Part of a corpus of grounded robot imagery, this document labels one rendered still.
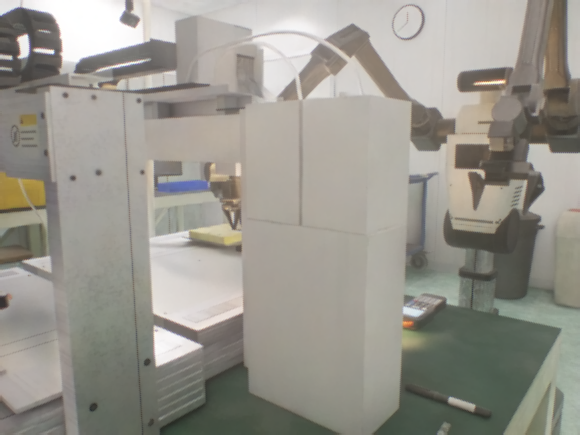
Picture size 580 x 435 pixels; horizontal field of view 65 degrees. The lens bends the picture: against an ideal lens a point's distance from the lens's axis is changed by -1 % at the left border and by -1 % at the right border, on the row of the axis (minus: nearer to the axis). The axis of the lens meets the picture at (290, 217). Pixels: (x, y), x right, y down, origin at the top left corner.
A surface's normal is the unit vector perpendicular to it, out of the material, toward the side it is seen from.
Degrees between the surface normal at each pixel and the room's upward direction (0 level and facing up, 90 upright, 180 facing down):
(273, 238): 90
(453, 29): 90
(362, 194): 90
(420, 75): 90
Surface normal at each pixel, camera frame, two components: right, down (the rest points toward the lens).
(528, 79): -0.61, -0.25
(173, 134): -0.63, 0.12
